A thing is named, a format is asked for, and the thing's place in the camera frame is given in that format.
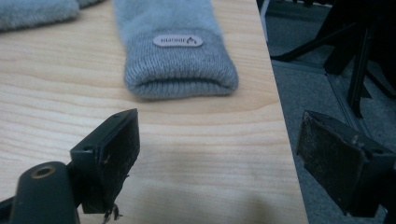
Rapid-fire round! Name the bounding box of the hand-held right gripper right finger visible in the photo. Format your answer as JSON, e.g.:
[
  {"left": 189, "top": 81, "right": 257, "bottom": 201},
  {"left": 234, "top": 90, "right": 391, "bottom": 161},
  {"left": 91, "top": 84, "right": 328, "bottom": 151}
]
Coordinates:
[{"left": 295, "top": 109, "right": 396, "bottom": 218}]

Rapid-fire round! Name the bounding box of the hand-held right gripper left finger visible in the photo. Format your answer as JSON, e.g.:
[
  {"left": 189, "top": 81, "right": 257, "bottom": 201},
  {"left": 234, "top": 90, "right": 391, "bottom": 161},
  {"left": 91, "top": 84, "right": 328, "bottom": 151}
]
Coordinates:
[{"left": 69, "top": 107, "right": 141, "bottom": 216}]

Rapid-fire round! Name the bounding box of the grey knitted glove with label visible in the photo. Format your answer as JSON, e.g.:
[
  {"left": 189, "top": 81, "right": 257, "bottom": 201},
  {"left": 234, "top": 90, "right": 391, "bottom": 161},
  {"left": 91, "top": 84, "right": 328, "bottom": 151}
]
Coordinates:
[{"left": 112, "top": 0, "right": 240, "bottom": 101}]

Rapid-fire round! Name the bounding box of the black metal stand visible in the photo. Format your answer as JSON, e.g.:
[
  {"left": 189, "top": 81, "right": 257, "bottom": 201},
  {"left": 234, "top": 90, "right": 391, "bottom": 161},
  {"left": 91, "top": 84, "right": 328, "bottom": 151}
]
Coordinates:
[{"left": 270, "top": 0, "right": 396, "bottom": 119}]

